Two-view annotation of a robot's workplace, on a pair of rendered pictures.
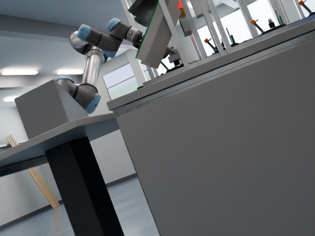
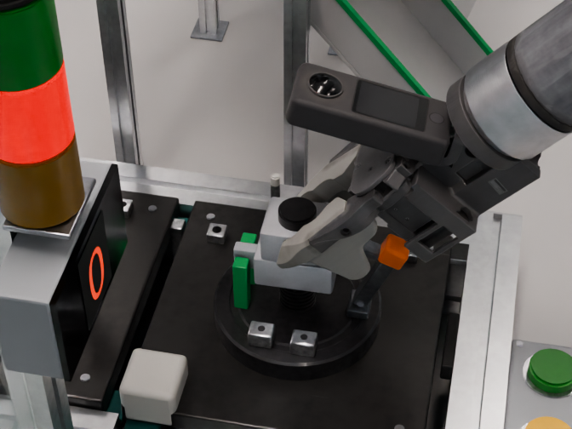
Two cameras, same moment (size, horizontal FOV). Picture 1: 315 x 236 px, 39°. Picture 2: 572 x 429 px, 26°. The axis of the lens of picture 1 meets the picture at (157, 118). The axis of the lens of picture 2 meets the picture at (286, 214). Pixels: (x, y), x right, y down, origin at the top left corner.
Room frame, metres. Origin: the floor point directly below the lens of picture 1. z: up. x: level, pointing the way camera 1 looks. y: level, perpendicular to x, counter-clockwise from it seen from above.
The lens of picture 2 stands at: (2.91, -0.13, 1.76)
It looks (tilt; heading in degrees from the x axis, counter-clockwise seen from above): 44 degrees down; 186
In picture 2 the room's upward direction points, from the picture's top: straight up
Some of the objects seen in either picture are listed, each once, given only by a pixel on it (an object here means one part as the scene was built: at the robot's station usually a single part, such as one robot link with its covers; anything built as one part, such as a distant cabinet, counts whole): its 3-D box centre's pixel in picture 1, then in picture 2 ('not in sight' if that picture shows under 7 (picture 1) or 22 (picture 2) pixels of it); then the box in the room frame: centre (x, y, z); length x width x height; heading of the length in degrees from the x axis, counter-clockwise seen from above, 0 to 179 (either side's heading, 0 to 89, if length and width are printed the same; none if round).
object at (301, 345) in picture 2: not in sight; (304, 343); (2.28, -0.18, 1.00); 0.02 x 0.01 x 0.02; 84
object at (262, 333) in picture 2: not in sight; (261, 334); (2.27, -0.21, 1.00); 0.02 x 0.01 x 0.02; 84
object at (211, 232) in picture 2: not in sight; (216, 233); (2.14, -0.27, 0.97); 0.02 x 0.02 x 0.01; 84
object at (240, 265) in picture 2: not in sight; (242, 283); (2.24, -0.23, 1.01); 0.01 x 0.01 x 0.05; 84
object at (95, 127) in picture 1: (73, 137); not in sight; (2.18, 0.42, 0.84); 0.90 x 0.70 x 0.03; 156
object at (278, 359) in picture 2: (178, 69); (297, 306); (2.23, -0.19, 0.98); 0.14 x 0.14 x 0.02
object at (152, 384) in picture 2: not in sight; (154, 386); (2.31, -0.29, 0.97); 0.05 x 0.05 x 0.04; 84
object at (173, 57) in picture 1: (175, 53); (285, 238); (2.23, -0.20, 1.06); 0.08 x 0.04 x 0.07; 85
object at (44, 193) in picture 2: (181, 13); (36, 168); (2.40, -0.32, 1.29); 0.05 x 0.05 x 0.05
